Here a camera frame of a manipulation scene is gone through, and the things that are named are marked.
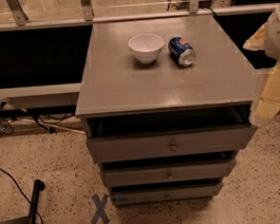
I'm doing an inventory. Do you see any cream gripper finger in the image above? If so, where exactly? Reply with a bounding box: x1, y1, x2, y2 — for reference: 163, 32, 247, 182
243, 24, 267, 51
249, 62, 280, 126

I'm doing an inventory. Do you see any grey top drawer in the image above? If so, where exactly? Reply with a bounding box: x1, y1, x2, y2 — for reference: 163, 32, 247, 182
86, 105, 256, 163

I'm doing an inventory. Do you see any grey drawer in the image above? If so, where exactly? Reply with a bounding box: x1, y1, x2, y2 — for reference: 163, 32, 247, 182
102, 151, 236, 187
86, 105, 256, 163
110, 177, 222, 206

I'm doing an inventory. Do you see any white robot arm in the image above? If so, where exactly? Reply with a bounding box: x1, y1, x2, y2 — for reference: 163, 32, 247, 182
243, 4, 280, 126

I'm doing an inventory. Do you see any grey drawer cabinet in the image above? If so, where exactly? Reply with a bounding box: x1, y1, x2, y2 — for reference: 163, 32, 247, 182
69, 11, 267, 208

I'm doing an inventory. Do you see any grey bottom drawer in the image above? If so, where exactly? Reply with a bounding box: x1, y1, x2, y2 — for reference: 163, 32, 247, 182
110, 177, 222, 206

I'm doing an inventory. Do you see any grey middle drawer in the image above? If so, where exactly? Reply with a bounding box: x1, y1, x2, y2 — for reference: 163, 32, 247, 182
102, 151, 236, 187

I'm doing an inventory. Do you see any blue soda can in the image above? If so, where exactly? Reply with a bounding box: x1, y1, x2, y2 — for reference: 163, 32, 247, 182
168, 36, 196, 66

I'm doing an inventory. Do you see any white bowl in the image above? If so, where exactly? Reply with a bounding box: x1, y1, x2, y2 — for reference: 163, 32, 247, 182
128, 33, 164, 64

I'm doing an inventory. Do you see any blue tape cross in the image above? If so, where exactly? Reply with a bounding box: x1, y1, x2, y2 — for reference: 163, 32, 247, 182
90, 194, 110, 224

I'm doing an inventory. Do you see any grey metal rail frame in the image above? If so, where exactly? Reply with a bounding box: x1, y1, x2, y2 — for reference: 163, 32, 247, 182
0, 0, 280, 112

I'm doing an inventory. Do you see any white cable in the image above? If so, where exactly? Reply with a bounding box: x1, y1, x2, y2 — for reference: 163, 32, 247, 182
7, 113, 86, 140

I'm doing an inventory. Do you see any black floor cable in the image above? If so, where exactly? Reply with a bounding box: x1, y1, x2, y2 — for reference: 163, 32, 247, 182
0, 159, 46, 224

